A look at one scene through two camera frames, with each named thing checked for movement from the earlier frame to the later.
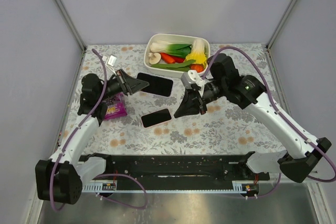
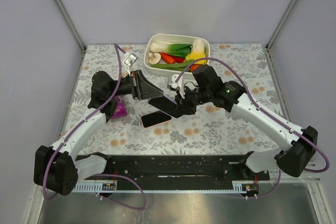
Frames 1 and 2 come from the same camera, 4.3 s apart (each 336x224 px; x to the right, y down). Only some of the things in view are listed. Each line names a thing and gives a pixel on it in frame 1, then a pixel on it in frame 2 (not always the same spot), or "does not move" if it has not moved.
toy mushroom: (154, 57) does not move
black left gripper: (125, 83) -> (136, 85)
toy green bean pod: (177, 67) does not move
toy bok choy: (177, 50) does not move
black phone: (157, 85) -> (166, 106)
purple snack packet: (116, 107) does not move
